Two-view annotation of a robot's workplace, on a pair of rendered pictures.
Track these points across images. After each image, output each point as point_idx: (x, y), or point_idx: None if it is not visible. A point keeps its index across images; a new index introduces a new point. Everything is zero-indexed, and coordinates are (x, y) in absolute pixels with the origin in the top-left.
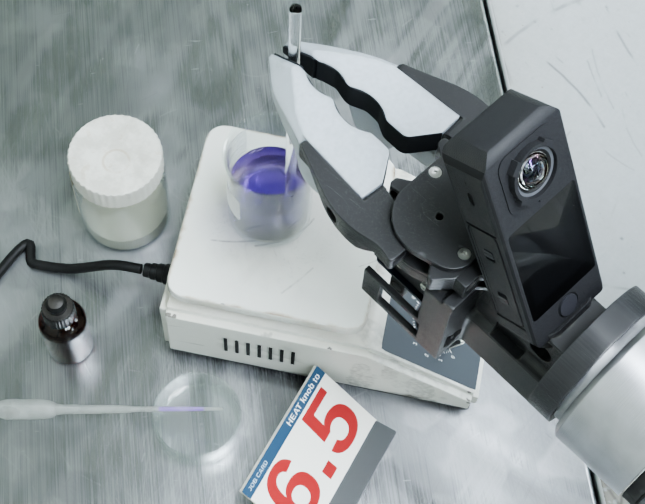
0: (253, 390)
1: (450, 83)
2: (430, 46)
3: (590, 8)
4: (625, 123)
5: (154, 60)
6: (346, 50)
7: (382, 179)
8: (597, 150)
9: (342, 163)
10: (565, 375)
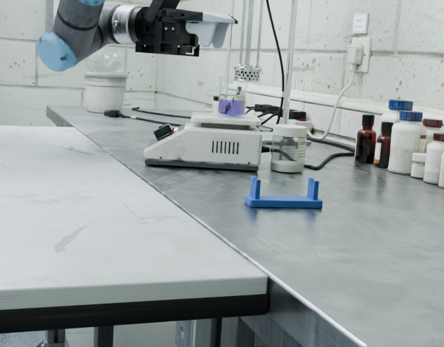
0: None
1: (188, 11)
2: (180, 183)
3: (98, 186)
4: (85, 173)
5: (303, 184)
6: (217, 16)
7: None
8: (99, 171)
9: None
10: None
